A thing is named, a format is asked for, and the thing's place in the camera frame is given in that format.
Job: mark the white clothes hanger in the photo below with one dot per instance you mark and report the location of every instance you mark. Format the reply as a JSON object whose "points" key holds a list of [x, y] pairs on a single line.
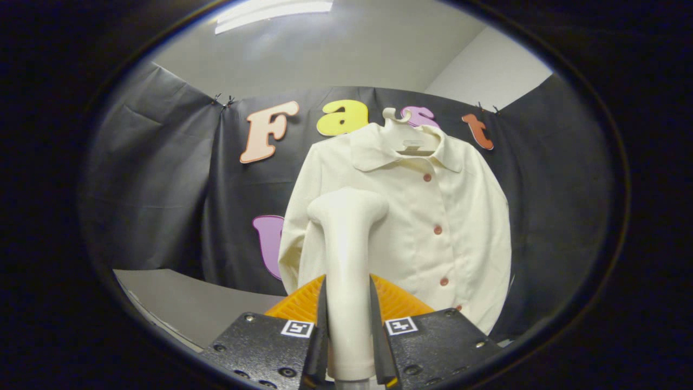
{"points": [[391, 115]]}

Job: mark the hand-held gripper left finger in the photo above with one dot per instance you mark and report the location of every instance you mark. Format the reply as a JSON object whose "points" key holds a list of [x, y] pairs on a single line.
{"points": [[322, 346]]}

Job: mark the grey cabinet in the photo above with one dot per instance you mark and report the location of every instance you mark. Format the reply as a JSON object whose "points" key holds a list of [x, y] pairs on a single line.
{"points": [[184, 298]]}

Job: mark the cream button shirt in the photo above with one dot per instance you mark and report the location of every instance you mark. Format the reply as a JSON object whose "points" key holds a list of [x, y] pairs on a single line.
{"points": [[449, 206]]}

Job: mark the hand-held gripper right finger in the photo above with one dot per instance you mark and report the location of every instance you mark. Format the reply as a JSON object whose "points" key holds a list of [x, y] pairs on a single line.
{"points": [[379, 352]]}

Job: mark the black backdrop cloth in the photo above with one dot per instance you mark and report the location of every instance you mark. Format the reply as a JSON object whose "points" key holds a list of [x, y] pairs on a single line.
{"points": [[162, 189]]}

